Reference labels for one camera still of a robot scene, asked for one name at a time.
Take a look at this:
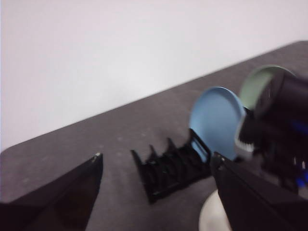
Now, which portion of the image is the green plate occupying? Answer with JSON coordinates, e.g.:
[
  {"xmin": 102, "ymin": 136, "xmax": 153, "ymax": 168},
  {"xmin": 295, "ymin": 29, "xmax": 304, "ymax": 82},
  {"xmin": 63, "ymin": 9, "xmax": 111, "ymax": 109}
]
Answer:
[{"xmin": 240, "ymin": 64, "xmax": 298, "ymax": 111}]

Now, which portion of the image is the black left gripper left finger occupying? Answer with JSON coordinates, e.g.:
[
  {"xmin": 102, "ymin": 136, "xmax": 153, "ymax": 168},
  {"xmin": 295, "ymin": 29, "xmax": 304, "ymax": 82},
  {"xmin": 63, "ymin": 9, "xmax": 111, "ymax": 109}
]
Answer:
[{"xmin": 0, "ymin": 153, "xmax": 103, "ymax": 231}]

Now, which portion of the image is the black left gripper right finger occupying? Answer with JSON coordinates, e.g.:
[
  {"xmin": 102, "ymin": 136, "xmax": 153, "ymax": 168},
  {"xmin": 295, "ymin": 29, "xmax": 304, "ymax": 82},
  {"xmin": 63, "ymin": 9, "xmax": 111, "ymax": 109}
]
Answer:
[{"xmin": 210, "ymin": 151, "xmax": 308, "ymax": 231}]

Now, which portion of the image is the cream yellow plate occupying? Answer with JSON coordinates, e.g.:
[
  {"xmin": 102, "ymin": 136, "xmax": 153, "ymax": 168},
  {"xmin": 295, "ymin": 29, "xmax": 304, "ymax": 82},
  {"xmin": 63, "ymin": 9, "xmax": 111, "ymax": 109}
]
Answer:
[{"xmin": 199, "ymin": 191, "xmax": 233, "ymax": 231}]

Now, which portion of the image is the blue plate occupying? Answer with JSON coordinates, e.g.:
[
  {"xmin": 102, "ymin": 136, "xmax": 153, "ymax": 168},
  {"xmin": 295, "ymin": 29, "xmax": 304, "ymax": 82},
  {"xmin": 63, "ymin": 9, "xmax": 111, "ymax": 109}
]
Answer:
[{"xmin": 189, "ymin": 86, "xmax": 244, "ymax": 162}]

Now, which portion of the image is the black plate rack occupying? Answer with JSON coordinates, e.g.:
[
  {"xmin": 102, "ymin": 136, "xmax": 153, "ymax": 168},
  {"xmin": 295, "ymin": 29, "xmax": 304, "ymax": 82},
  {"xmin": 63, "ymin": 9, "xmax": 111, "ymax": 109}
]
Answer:
[{"xmin": 130, "ymin": 128, "xmax": 214, "ymax": 205}]

